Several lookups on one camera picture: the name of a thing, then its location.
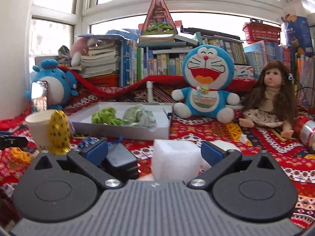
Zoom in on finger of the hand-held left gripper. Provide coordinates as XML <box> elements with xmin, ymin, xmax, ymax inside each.
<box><xmin>0</xmin><ymin>131</ymin><xmax>28</xmax><ymax>150</ymax></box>

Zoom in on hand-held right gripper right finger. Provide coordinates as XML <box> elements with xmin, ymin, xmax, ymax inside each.
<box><xmin>188</xmin><ymin>141</ymin><xmax>275</xmax><ymax>190</ymax></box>

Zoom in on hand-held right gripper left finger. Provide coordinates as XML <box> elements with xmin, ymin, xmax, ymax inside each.
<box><xmin>34</xmin><ymin>140</ymin><xmax>123</xmax><ymax>190</ymax></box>

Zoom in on blue floral cloth pouch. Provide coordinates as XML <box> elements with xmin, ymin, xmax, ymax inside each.
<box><xmin>71</xmin><ymin>138</ymin><xmax>105</xmax><ymax>153</ymax></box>

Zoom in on shallow white cardboard box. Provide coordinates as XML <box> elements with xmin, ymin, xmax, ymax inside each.
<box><xmin>68</xmin><ymin>101</ymin><xmax>174</xmax><ymax>140</ymax></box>

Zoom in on white foam block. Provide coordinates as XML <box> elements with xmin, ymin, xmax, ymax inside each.
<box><xmin>151</xmin><ymin>139</ymin><xmax>203</xmax><ymax>181</ymax></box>

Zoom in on gold sequin heart cushion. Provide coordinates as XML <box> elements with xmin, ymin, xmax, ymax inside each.
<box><xmin>48</xmin><ymin>109</ymin><xmax>71</xmax><ymax>155</ymax></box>

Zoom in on black power adapter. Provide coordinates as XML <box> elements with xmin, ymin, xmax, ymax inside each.
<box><xmin>102</xmin><ymin>143</ymin><xmax>139</xmax><ymax>180</ymax></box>

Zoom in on white paper cup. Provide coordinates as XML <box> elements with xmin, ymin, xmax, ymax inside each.
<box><xmin>25</xmin><ymin>111</ymin><xmax>58</xmax><ymax>151</ymax></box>

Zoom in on smartphone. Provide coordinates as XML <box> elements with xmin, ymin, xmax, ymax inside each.
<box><xmin>31</xmin><ymin>81</ymin><xmax>48</xmax><ymax>113</ymax></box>

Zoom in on pale green floral scrunchie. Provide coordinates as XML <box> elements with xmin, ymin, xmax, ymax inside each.
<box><xmin>122</xmin><ymin>104</ymin><xmax>157</xmax><ymax>128</ymax></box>

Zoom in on red patterned blanket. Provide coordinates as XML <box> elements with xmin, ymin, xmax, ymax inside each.
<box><xmin>0</xmin><ymin>80</ymin><xmax>315</xmax><ymax>229</ymax></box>

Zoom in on plain red cloth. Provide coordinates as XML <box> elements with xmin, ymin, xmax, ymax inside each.
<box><xmin>58</xmin><ymin>65</ymin><xmax>258</xmax><ymax>97</ymax></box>

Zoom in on blue cat plush toy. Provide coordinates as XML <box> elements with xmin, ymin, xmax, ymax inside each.
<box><xmin>171</xmin><ymin>45</ymin><xmax>240</xmax><ymax>124</ymax></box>

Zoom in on red plastic crate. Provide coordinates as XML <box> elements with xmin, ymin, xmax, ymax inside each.
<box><xmin>85</xmin><ymin>74</ymin><xmax>120</xmax><ymax>86</ymax></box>

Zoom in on white plastic pipe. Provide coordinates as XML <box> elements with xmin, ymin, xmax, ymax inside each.
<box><xmin>146</xmin><ymin>81</ymin><xmax>155</xmax><ymax>103</ymax></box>

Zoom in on round blue plush toy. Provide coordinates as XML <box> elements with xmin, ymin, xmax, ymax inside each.
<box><xmin>24</xmin><ymin>59</ymin><xmax>79</xmax><ymax>110</ymax></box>

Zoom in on long-haired doll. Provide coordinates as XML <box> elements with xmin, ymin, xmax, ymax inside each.
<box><xmin>238</xmin><ymin>60</ymin><xmax>297</xmax><ymax>139</ymax></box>

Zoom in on grey gridded board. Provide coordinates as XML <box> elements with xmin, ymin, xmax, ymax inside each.
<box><xmin>34</xmin><ymin>55</ymin><xmax>59</xmax><ymax>67</ymax></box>

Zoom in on white and blue carton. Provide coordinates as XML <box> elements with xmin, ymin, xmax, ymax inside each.
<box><xmin>234</xmin><ymin>65</ymin><xmax>255</xmax><ymax>79</ymax></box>

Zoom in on stack of flat books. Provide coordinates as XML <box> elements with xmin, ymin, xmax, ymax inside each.
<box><xmin>80</xmin><ymin>36</ymin><xmax>121</xmax><ymax>78</ymax></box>

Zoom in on shiny red roll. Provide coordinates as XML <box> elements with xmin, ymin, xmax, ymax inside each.
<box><xmin>294</xmin><ymin>115</ymin><xmax>315</xmax><ymax>151</ymax></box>

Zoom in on grey cloth bundle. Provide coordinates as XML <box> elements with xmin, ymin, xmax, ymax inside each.
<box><xmin>58</xmin><ymin>45</ymin><xmax>72</xmax><ymax>62</ymax></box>

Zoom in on pink plush toy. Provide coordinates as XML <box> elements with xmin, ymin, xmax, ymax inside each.
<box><xmin>70</xmin><ymin>39</ymin><xmax>91</xmax><ymax>65</ymax></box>

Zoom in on row of upright books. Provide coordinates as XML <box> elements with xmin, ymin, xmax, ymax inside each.
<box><xmin>119</xmin><ymin>33</ymin><xmax>248</xmax><ymax>88</ymax></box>

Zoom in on row of blue books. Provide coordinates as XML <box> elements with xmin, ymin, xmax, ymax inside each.
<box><xmin>244</xmin><ymin>41</ymin><xmax>296</xmax><ymax>79</ymax></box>

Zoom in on flat blue folder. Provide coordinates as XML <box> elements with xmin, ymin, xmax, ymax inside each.
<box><xmin>79</xmin><ymin>31</ymin><xmax>141</xmax><ymax>40</ymax></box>

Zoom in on colourful upright folders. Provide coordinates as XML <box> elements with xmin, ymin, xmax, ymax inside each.
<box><xmin>295</xmin><ymin>53</ymin><xmax>315</xmax><ymax>106</ymax></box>

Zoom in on long black rod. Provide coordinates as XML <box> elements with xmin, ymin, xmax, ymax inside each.
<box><xmin>181</xmin><ymin>25</ymin><xmax>241</xmax><ymax>40</ymax></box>

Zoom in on red plastic basket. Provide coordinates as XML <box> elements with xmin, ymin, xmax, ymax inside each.
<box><xmin>242</xmin><ymin>21</ymin><xmax>281</xmax><ymax>45</ymax></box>

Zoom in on blue printed box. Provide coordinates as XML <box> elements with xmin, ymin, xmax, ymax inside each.
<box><xmin>281</xmin><ymin>15</ymin><xmax>312</xmax><ymax>57</ymax></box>

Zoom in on triangular house-shaped box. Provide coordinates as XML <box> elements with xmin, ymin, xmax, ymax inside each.
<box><xmin>138</xmin><ymin>0</ymin><xmax>181</xmax><ymax>36</ymax></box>

